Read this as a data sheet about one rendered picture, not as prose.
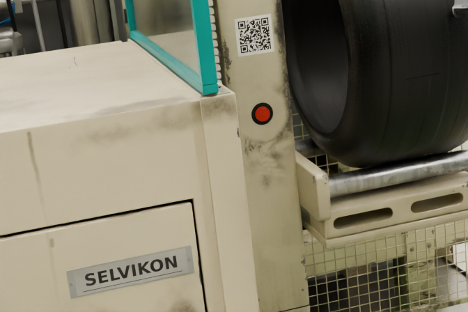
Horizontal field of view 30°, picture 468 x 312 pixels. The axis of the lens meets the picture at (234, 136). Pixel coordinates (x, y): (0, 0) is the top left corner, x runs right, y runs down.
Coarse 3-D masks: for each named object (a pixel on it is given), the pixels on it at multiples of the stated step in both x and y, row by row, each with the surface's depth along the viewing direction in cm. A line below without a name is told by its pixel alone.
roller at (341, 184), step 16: (416, 160) 181; (432, 160) 181; (448, 160) 181; (464, 160) 182; (336, 176) 176; (352, 176) 177; (368, 176) 177; (384, 176) 178; (400, 176) 179; (416, 176) 180; (432, 176) 182; (336, 192) 176; (352, 192) 178
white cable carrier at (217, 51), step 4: (208, 0) 169; (212, 4) 169; (212, 8) 169; (212, 12) 169; (212, 16) 170; (212, 20) 170; (212, 24) 170; (212, 28) 170; (212, 32) 170; (212, 36) 170; (216, 36) 171; (216, 40) 171; (216, 44) 171; (216, 48) 171; (216, 52) 171; (220, 52) 173; (216, 56) 172; (216, 60) 172; (216, 64) 172; (216, 68) 172; (220, 76) 173; (220, 80) 173
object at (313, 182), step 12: (300, 156) 183; (300, 168) 178; (312, 168) 174; (300, 180) 179; (312, 180) 172; (324, 180) 170; (300, 192) 181; (312, 192) 173; (324, 192) 171; (300, 204) 182; (312, 204) 174; (324, 204) 171; (324, 216) 172
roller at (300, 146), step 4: (300, 140) 204; (304, 140) 204; (308, 140) 204; (312, 140) 204; (296, 144) 203; (300, 144) 203; (304, 144) 203; (308, 144) 203; (312, 144) 203; (296, 148) 202; (300, 148) 202; (304, 148) 202; (308, 148) 203; (312, 148) 203; (316, 148) 203; (300, 152) 202; (304, 152) 202; (308, 152) 203; (312, 152) 203; (316, 152) 203; (320, 152) 204; (324, 152) 204; (304, 156) 203; (308, 156) 204; (312, 156) 204; (316, 156) 205
